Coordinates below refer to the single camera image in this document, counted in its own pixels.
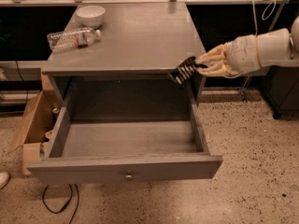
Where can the white ceramic bowl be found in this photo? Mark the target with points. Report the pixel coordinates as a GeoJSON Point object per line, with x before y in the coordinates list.
{"type": "Point", "coordinates": [91, 16]}

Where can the round metal drawer knob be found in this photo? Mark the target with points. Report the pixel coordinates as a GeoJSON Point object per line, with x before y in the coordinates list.
{"type": "Point", "coordinates": [129, 176]}

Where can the clear plastic water bottle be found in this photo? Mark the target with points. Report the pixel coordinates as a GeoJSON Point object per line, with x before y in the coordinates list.
{"type": "Point", "coordinates": [73, 39]}

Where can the grey open top drawer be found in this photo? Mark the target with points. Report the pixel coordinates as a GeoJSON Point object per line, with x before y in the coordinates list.
{"type": "Point", "coordinates": [104, 150]}

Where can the brown cardboard box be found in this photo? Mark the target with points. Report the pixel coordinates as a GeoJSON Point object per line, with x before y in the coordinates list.
{"type": "Point", "coordinates": [37, 121]}

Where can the grey wooden cabinet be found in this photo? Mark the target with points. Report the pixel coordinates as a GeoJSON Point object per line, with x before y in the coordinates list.
{"type": "Point", "coordinates": [146, 31]}

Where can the grey wall rail beam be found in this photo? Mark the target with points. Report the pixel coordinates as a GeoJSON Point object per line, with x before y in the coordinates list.
{"type": "Point", "coordinates": [111, 66]}

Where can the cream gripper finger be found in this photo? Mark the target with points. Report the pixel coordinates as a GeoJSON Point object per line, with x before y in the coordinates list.
{"type": "Point", "coordinates": [219, 69]}
{"type": "Point", "coordinates": [217, 54]}

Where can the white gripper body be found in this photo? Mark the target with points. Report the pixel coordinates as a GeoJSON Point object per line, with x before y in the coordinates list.
{"type": "Point", "coordinates": [242, 56]}

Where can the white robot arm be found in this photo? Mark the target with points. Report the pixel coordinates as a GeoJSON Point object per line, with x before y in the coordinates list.
{"type": "Point", "coordinates": [277, 48]}

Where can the white shoe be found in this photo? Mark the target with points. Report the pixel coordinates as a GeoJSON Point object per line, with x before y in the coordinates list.
{"type": "Point", "coordinates": [4, 178]}

